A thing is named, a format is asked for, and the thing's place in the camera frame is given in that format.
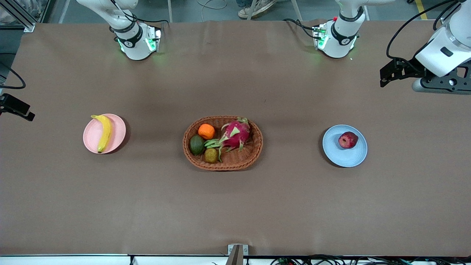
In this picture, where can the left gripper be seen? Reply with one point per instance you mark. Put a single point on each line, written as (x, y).
(409, 69)

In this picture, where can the red apple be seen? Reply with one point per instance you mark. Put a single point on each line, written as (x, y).
(347, 140)

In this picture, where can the yellow banana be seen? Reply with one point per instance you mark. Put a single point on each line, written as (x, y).
(105, 132)

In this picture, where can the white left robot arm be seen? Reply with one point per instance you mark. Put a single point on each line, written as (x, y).
(338, 40)

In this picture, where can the circuit board green light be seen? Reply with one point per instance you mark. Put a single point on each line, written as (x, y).
(319, 36)
(152, 38)

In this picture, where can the blue round plate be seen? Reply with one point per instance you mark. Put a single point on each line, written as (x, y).
(346, 158)

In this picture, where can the pink round plate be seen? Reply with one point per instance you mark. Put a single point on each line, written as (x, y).
(117, 132)

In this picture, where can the grey metal leg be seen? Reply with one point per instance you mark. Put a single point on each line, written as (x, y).
(254, 11)
(295, 9)
(170, 11)

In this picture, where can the beige sneaker shoe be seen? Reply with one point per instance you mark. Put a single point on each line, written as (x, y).
(257, 7)

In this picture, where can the pink dragon fruit green scales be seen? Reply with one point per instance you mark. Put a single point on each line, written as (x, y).
(235, 134)

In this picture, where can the dark green avocado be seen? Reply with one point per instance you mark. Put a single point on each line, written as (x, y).
(197, 144)

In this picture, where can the orange tangerine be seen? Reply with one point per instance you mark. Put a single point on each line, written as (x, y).
(206, 131)

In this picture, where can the brown woven wicker basket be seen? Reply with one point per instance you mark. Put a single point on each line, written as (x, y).
(232, 162)

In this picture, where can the olive brown round fruit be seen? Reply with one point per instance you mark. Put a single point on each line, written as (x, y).
(211, 155)

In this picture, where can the brown table cover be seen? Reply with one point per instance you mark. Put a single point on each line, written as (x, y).
(235, 206)

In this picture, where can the aluminium frame profile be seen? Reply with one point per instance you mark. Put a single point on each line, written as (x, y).
(18, 16)
(447, 22)

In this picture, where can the white table edge rail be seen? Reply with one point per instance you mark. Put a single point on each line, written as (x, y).
(73, 260)

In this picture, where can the metal bracket at table edge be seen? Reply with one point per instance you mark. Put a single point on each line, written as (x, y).
(237, 254)

